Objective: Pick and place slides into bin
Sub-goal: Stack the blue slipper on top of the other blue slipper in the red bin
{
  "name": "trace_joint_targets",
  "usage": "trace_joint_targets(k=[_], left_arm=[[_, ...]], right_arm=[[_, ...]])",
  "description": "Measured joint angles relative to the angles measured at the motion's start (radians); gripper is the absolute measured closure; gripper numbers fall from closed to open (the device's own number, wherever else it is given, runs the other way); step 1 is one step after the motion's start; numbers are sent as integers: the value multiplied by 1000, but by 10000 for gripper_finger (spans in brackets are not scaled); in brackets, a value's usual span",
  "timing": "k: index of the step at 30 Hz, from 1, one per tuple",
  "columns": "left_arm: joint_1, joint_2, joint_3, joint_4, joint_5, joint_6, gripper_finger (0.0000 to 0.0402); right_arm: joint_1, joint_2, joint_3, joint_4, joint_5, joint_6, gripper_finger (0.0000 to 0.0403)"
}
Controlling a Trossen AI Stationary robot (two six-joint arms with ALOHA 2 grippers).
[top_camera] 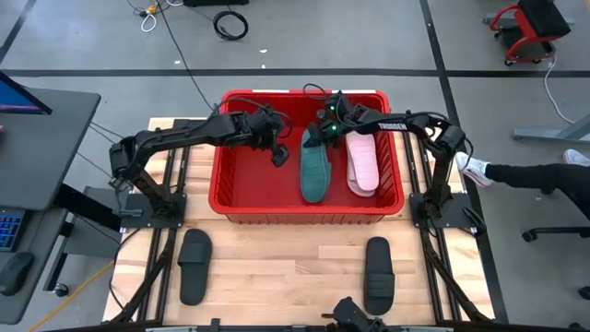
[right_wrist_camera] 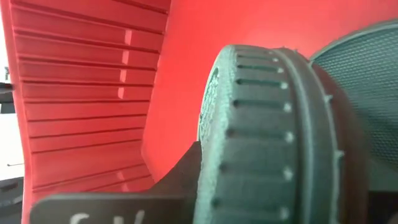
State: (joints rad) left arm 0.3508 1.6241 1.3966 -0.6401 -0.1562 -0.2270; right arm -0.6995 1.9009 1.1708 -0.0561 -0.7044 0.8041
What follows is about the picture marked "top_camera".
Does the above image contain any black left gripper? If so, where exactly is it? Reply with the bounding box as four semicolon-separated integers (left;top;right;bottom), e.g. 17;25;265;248
242;108;291;169

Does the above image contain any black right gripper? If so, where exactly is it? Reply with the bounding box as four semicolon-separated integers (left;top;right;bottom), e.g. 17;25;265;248
305;89;365;148

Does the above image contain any black foam slide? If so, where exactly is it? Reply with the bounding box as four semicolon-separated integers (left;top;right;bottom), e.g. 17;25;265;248
362;236;396;316
177;228;214;307

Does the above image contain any red plastic bin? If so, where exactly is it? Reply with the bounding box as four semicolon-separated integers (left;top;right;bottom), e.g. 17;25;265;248
207;89;407;226

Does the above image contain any white sneaker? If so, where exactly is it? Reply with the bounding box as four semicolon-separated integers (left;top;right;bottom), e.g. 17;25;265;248
454;150;495;188
562;148;590;168

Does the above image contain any black floor box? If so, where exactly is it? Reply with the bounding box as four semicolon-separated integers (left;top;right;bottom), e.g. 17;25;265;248
183;0;251;7

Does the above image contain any black desk base beam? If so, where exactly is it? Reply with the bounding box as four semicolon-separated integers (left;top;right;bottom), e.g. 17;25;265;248
53;183;124;232

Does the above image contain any grey desk foot plate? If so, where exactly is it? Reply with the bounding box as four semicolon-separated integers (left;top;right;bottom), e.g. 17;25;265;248
64;186;122;259

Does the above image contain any person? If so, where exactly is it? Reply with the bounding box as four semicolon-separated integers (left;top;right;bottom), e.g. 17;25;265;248
483;162;590;220

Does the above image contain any grey table foot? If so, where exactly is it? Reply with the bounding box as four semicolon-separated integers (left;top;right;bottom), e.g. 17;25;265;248
511;113;590;143

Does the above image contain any dark grey desk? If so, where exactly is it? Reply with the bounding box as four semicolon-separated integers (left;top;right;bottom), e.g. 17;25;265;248
0;87;102;212

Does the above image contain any red rolling stool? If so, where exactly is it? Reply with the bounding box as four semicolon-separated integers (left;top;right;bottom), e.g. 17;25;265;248
481;0;576;67

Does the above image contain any grey keyboard desk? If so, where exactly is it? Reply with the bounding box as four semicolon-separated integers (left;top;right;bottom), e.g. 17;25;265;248
0;206;70;326

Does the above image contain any black office chair base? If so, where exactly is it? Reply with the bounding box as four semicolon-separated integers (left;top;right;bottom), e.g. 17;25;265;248
521;184;590;244

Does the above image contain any computer monitor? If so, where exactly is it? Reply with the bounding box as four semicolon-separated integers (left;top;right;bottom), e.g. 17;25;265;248
0;70;53;116

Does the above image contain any black backlit keyboard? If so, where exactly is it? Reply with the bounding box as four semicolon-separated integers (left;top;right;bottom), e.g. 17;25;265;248
0;209;24;254

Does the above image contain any black computer mouse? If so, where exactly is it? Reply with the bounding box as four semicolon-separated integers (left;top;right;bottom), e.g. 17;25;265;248
0;252;35;297

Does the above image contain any black aluminium frame rail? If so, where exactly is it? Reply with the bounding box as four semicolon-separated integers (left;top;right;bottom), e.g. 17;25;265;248
401;131;492;324
109;118;195;324

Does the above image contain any coiled black cable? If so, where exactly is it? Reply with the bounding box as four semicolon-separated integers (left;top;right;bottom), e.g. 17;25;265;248
212;9;250;42

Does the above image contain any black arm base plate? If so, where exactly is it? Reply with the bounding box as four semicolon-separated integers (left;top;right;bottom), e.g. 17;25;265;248
119;192;188;231
408;192;477;230

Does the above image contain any long black floor cable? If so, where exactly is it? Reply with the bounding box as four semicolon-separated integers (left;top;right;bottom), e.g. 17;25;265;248
155;0;218;113

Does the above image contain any black frame crossbar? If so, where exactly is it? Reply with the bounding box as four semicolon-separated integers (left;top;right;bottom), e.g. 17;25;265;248
43;317;590;332

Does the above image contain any black leader arm handle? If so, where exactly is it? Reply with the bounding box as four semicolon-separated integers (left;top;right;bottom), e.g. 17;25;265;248
321;296;386;332

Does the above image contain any black power cable bundle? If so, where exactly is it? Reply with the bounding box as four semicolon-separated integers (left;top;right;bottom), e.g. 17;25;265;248
462;206;488;237

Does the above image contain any white cable with yellow plug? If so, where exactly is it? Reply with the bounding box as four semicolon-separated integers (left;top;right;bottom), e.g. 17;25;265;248
126;0;185;33

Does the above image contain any yellow floor cable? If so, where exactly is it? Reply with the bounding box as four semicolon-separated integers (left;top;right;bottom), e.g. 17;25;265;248
27;260;115;332

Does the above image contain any white floor cable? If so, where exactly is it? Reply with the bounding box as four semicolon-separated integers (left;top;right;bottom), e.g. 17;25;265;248
542;53;577;125

